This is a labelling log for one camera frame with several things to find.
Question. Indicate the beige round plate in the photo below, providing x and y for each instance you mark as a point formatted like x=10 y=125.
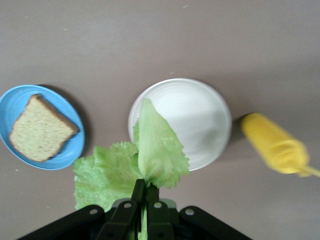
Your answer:
x=200 y=120

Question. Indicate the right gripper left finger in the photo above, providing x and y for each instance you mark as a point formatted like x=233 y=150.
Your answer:
x=117 y=222

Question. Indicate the yellow squeeze bottle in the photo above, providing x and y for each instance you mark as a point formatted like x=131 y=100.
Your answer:
x=270 y=140

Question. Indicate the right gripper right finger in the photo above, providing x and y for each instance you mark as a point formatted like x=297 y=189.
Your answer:
x=162 y=222

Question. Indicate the brown toast bread slice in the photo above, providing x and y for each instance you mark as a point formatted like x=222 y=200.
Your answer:
x=42 y=130

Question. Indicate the blue round plate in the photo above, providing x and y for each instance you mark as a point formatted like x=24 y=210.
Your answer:
x=10 y=105

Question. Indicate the green lettuce leaf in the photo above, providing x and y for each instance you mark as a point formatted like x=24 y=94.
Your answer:
x=155 y=140

